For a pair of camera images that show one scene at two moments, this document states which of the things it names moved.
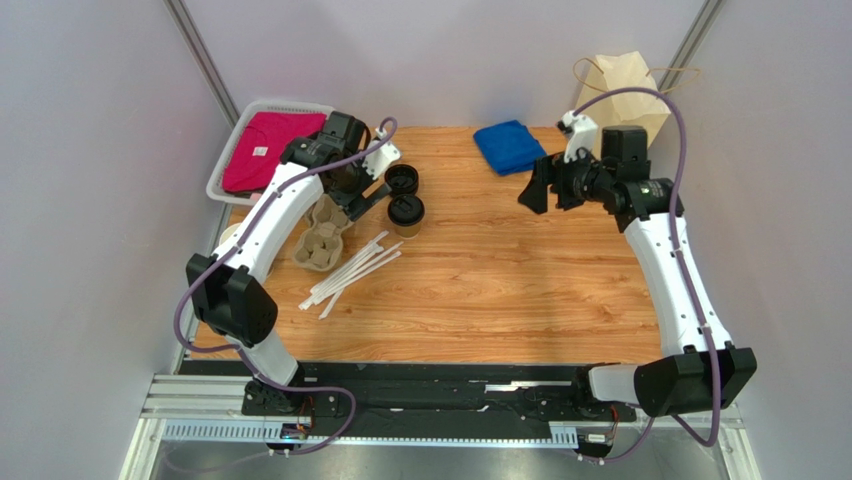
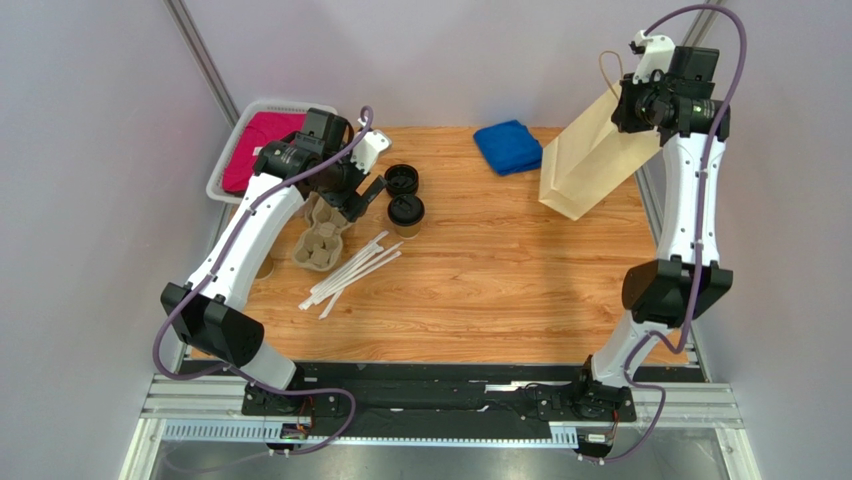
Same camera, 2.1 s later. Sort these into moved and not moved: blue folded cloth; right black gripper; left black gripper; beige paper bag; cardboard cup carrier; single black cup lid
Moved: right black gripper; beige paper bag
Not moved: blue folded cloth; left black gripper; single black cup lid; cardboard cup carrier
